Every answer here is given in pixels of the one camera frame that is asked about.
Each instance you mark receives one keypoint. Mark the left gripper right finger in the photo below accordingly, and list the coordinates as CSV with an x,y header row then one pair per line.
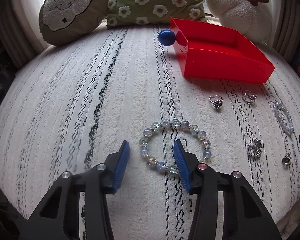
x,y
244,216

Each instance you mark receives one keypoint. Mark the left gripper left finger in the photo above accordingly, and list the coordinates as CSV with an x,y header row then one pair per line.
x,y
56,216

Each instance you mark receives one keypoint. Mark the silver ring blue crystal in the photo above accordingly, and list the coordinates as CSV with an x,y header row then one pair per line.
x,y
254,149

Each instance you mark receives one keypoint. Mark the white black striped blanket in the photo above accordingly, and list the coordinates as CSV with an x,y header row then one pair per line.
x,y
70,107

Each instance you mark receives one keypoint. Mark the grey curtain right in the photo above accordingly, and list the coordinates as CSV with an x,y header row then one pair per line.
x,y
285,31

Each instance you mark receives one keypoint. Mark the grey curtain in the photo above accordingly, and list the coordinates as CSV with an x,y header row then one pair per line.
x,y
19,30
285,31

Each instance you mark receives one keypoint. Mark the red plastic tray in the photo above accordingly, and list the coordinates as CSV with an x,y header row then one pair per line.
x,y
207,51

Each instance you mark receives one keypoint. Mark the white pumpkin cushion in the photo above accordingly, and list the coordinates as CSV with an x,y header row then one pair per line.
x,y
252,18

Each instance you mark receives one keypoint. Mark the blue ball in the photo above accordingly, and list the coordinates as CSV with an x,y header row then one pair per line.
x,y
166,37

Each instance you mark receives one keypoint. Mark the round sheep cushion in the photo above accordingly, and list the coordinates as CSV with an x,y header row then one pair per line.
x,y
64,21

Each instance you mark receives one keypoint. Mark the green flower pillow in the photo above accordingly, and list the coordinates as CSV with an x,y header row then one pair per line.
x,y
143,12

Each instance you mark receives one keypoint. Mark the grey curtain left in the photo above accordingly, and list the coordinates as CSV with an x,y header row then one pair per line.
x,y
19,30

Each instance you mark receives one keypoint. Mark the silver ring dark stone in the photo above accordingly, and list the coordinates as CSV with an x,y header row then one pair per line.
x,y
216,101

